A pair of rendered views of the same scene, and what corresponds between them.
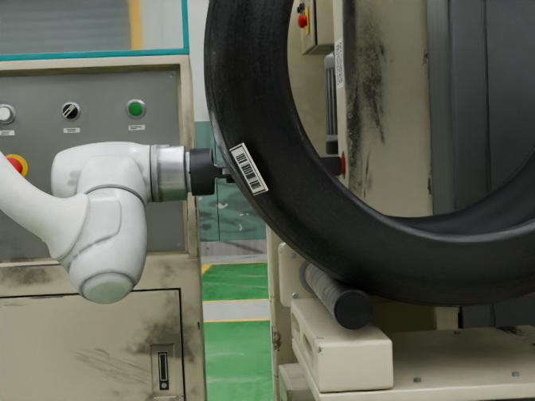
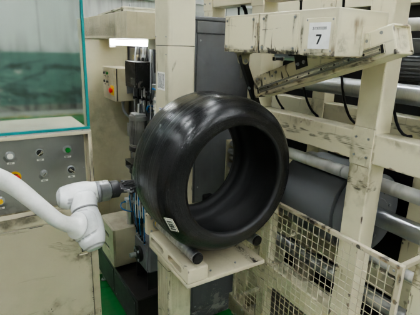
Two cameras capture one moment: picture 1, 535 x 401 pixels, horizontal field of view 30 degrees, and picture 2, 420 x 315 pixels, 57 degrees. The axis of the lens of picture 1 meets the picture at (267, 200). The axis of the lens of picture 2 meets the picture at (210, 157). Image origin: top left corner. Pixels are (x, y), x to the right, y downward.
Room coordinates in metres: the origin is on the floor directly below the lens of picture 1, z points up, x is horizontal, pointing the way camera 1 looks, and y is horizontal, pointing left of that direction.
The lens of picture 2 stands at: (0.03, 0.49, 1.66)
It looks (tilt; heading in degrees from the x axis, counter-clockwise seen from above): 16 degrees down; 331
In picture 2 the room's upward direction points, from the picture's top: 2 degrees clockwise
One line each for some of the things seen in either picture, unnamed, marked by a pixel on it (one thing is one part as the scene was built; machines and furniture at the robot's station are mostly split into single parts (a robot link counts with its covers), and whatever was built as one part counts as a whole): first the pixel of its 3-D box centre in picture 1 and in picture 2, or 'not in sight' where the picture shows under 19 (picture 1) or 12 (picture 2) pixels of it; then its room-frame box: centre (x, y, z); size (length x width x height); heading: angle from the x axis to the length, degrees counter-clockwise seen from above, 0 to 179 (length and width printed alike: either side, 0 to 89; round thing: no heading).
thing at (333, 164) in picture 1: (318, 166); not in sight; (1.58, -0.08, 1.06); 0.07 x 0.01 x 0.03; 93
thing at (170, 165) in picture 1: (171, 173); (102, 190); (1.57, 0.15, 1.06); 0.09 x 0.06 x 0.09; 3
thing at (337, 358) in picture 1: (335, 337); (176, 252); (1.32, -0.08, 0.83); 0.36 x 0.09 x 0.06; 3
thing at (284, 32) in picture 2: not in sight; (295, 34); (1.22, -0.53, 1.71); 0.61 x 0.25 x 0.15; 3
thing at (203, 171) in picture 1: (218, 170); (119, 187); (1.57, 0.07, 1.06); 0.09 x 0.08 x 0.07; 93
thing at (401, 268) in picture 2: not in sight; (295, 287); (1.12, -0.57, 0.65); 0.90 x 0.02 x 0.70; 3
